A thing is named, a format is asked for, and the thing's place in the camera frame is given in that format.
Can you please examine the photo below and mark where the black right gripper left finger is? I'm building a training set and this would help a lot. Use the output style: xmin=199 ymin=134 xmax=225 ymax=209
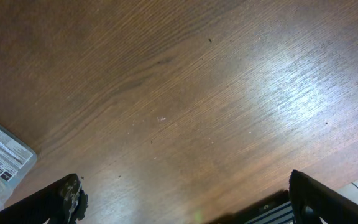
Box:
xmin=0 ymin=174 xmax=88 ymax=224

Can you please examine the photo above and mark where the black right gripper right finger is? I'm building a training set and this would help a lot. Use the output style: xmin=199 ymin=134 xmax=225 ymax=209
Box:
xmin=289 ymin=170 xmax=358 ymax=224

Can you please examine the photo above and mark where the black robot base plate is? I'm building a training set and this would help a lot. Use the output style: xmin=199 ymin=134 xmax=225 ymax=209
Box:
xmin=208 ymin=190 xmax=295 ymax=224

